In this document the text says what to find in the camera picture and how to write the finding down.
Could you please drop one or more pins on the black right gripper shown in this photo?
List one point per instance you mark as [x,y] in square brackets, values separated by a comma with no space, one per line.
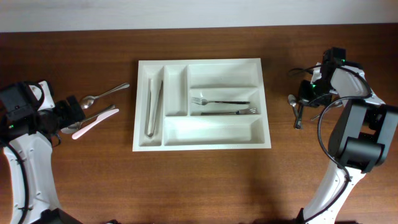
[302,96]

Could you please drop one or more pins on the silver metal tongs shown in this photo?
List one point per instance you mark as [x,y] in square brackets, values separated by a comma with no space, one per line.
[155,86]

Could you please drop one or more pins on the silver fork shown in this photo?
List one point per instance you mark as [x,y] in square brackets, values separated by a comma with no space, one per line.
[298,121]

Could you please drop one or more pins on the white plastic cutlery tray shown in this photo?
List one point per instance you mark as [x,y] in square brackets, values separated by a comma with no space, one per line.
[179,125]

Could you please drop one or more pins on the silver fork diagonal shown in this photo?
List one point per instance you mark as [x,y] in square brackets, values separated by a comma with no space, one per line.
[202,101]

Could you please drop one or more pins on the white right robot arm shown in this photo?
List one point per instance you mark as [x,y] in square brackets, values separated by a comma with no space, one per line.
[355,130]

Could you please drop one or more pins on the silver fork tines down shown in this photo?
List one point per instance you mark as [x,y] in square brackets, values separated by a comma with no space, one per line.
[238,112]

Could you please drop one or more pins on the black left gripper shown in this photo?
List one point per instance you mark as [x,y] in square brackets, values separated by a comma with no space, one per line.
[70,116]

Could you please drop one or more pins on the large silver spoon left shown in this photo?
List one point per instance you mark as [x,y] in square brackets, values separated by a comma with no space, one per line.
[76,126]

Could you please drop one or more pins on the silver spoon upper left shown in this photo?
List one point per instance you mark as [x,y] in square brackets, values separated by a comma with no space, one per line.
[89,100]

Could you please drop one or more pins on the pink plastic knife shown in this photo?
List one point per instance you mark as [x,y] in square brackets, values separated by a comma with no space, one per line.
[99,119]

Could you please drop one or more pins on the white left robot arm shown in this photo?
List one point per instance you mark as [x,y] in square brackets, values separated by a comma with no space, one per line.
[31,120]

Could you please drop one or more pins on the small silver spoon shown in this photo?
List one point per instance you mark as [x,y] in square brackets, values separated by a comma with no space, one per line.
[331,106]
[292,101]

